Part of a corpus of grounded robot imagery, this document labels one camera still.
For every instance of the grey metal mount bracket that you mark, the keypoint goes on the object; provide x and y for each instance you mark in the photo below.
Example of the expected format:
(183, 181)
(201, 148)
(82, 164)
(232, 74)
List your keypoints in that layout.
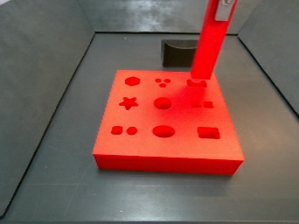
(212, 33)

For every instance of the dark grey arch object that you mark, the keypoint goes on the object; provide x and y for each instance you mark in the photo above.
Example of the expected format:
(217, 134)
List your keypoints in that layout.
(177, 52)

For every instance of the red shape sorter block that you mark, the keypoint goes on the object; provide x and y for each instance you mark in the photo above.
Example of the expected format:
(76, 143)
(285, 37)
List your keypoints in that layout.
(167, 124)

